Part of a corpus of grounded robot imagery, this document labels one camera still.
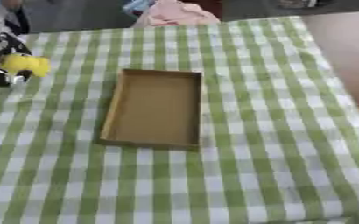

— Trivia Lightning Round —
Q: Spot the yellow soft toy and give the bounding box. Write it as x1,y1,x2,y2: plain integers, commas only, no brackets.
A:
0,53,53,78

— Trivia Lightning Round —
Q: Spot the tan cardboard box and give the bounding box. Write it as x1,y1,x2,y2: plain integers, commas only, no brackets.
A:
95,68,204,152

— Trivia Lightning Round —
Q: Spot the person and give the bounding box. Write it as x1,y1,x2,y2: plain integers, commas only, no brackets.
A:
0,0,32,36

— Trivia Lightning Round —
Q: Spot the pink cloth bundle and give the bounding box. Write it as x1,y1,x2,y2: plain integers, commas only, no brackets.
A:
130,0,222,29

